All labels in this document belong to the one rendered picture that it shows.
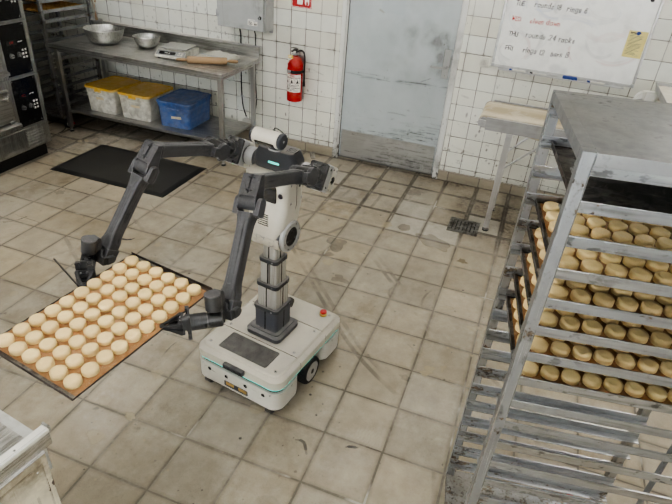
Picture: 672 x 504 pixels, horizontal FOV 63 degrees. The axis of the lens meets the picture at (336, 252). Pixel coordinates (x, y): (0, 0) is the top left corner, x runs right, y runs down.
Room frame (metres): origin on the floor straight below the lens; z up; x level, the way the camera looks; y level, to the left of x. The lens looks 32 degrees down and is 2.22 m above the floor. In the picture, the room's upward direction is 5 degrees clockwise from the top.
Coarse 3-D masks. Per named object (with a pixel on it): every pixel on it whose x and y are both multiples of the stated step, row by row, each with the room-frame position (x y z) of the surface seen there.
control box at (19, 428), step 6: (0, 414) 1.10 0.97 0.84; (6, 414) 1.11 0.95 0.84; (0, 420) 1.08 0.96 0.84; (6, 420) 1.08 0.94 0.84; (12, 420) 1.09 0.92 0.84; (12, 426) 1.06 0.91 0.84; (18, 426) 1.07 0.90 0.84; (24, 426) 1.07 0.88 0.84; (18, 432) 1.04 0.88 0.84; (24, 432) 1.05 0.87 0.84; (30, 432) 1.05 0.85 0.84; (48, 456) 1.03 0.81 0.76; (48, 462) 1.03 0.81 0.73
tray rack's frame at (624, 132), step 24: (576, 96) 1.52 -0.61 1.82; (600, 96) 1.53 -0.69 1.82; (576, 120) 1.30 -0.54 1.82; (600, 120) 1.32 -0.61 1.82; (624, 120) 1.33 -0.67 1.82; (648, 120) 1.35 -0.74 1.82; (576, 144) 1.16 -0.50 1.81; (600, 144) 1.15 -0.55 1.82; (624, 144) 1.16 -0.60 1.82; (648, 144) 1.17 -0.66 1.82; (624, 168) 1.08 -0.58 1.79; (648, 168) 1.07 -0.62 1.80; (456, 480) 1.51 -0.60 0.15
